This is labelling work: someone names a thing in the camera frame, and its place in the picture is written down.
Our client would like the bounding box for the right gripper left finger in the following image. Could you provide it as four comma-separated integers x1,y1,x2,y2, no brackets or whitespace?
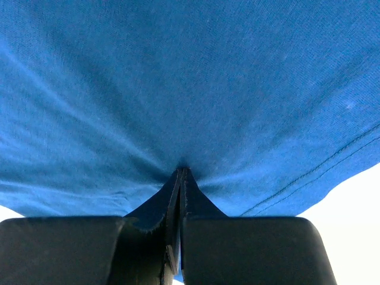
1,170,182,284

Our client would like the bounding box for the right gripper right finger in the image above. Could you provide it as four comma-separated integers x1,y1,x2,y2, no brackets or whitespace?
180,168,336,284

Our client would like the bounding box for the blue t shirt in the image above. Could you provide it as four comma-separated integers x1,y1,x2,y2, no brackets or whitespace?
1,1,379,216

